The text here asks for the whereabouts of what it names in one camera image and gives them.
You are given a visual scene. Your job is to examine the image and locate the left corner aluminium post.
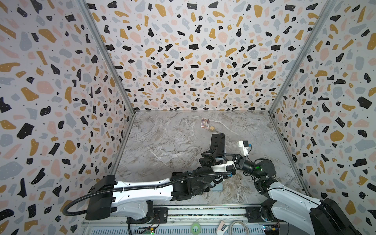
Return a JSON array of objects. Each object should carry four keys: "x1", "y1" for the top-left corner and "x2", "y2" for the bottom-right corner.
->
[{"x1": 76, "y1": 0, "x2": 135, "y2": 116}]

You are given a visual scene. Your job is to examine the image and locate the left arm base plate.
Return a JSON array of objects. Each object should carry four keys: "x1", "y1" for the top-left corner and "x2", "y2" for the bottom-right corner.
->
[{"x1": 145, "y1": 207, "x2": 168, "y2": 224}]

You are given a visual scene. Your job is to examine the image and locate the white small device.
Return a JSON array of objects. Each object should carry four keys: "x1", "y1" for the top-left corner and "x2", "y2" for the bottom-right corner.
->
[{"x1": 216, "y1": 220, "x2": 228, "y2": 235}]

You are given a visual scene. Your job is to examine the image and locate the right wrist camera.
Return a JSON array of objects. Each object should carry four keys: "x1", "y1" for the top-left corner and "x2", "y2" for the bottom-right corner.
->
[{"x1": 238, "y1": 141, "x2": 252, "y2": 157}]

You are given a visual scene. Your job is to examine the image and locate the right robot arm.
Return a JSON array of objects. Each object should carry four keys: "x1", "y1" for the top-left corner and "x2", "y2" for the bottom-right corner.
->
[{"x1": 231, "y1": 154, "x2": 360, "y2": 235}]

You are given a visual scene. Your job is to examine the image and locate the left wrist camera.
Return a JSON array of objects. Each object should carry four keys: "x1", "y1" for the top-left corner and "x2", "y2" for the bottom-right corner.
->
[{"x1": 211, "y1": 163, "x2": 237, "y2": 175}]

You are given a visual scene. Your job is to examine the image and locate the black corrugated cable conduit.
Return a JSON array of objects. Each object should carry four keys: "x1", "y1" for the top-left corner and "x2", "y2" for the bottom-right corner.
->
[{"x1": 62, "y1": 171, "x2": 233, "y2": 217}]

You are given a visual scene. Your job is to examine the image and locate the green tape roll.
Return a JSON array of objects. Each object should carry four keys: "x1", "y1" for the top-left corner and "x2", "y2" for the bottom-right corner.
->
[{"x1": 191, "y1": 222, "x2": 201, "y2": 235}]

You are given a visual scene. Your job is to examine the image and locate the grey cable loop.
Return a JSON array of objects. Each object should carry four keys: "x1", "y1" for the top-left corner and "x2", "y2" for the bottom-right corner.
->
[{"x1": 228, "y1": 220, "x2": 250, "y2": 235}]

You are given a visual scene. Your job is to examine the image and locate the playing card box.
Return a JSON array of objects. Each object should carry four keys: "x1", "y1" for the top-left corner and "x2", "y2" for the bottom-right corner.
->
[{"x1": 201, "y1": 118, "x2": 210, "y2": 129}]

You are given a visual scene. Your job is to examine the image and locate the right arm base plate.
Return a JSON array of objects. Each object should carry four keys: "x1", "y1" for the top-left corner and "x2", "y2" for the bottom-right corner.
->
[{"x1": 245, "y1": 206, "x2": 275, "y2": 223}]

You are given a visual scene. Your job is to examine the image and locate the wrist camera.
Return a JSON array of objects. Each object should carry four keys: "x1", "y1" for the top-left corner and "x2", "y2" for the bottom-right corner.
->
[
  {"x1": 238, "y1": 141, "x2": 252, "y2": 157},
  {"x1": 211, "y1": 163, "x2": 237, "y2": 175}
]

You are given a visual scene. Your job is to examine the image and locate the corner aluminium post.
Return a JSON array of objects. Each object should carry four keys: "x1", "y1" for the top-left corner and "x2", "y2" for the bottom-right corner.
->
[
  {"x1": 268, "y1": 0, "x2": 336, "y2": 116},
  {"x1": 76, "y1": 0, "x2": 135, "y2": 116}
]

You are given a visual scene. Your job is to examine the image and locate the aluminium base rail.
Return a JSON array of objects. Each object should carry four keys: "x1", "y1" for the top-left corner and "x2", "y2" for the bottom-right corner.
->
[{"x1": 79, "y1": 204, "x2": 306, "y2": 235}]

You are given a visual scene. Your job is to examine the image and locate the right corner aluminium post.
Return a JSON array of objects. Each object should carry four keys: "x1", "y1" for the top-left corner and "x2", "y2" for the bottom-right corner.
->
[{"x1": 268, "y1": 0, "x2": 336, "y2": 116}]

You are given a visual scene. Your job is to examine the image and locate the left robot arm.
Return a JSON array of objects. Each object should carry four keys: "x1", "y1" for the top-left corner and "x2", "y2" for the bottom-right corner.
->
[{"x1": 85, "y1": 153, "x2": 234, "y2": 220}]

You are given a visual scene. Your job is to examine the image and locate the phone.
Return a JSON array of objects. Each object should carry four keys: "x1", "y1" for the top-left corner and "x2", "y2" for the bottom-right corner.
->
[
  {"x1": 210, "y1": 133, "x2": 225, "y2": 158},
  {"x1": 210, "y1": 182, "x2": 223, "y2": 192}
]

